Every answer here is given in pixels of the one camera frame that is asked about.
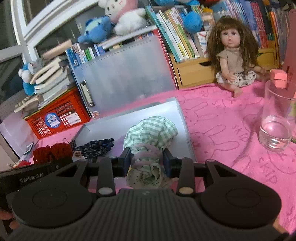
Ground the dark blue patterned cloth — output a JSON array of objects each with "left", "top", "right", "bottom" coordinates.
[{"left": 71, "top": 138, "right": 114, "bottom": 159}]

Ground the red knitted bow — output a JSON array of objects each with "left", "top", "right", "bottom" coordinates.
[{"left": 33, "top": 143, "right": 73, "bottom": 165}]

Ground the green checkered doll dress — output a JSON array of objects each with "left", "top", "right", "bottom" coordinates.
[{"left": 123, "top": 116, "right": 178, "bottom": 189}]

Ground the person left hand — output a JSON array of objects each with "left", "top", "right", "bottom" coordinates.
[{"left": 0, "top": 209, "right": 20, "bottom": 230}]

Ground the silver shallow cardboard box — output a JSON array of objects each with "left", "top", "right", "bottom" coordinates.
[{"left": 71, "top": 97, "right": 197, "bottom": 190}]

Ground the black binder clip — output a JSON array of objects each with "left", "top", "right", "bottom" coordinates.
[{"left": 63, "top": 138, "right": 76, "bottom": 152}]

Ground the red plastic crate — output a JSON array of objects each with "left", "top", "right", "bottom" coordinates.
[{"left": 24, "top": 87, "right": 90, "bottom": 139}]

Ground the translucent clipboard case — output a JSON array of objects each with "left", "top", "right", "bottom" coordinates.
[{"left": 72, "top": 35, "right": 176, "bottom": 118}]

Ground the wooden drawer organizer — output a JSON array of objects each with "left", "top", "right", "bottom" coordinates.
[{"left": 169, "top": 40, "right": 278, "bottom": 89}]

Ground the clear glass mug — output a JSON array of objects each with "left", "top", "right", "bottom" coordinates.
[{"left": 258, "top": 79, "right": 295, "bottom": 152}]

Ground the stack of books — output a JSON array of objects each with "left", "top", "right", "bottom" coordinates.
[{"left": 14, "top": 39, "right": 73, "bottom": 113}]

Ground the blue white cat plush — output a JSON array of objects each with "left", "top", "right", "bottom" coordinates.
[{"left": 18, "top": 62, "right": 36, "bottom": 96}]

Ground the brown haired baby doll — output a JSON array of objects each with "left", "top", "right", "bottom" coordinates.
[{"left": 207, "top": 16, "right": 267, "bottom": 97}]

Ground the pink toy house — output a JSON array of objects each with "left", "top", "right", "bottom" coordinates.
[{"left": 270, "top": 9, "right": 295, "bottom": 84}]

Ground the small blue plush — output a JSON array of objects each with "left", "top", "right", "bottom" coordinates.
[{"left": 77, "top": 16, "right": 112, "bottom": 44}]

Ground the large blue white plush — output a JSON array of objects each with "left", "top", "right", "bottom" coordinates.
[{"left": 153, "top": 0, "right": 203, "bottom": 34}]

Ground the pink white bunny plush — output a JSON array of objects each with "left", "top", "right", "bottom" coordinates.
[{"left": 98, "top": 0, "right": 148, "bottom": 36}]

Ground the row of upright books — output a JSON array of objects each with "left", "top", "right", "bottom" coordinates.
[{"left": 66, "top": 1, "right": 289, "bottom": 67}]

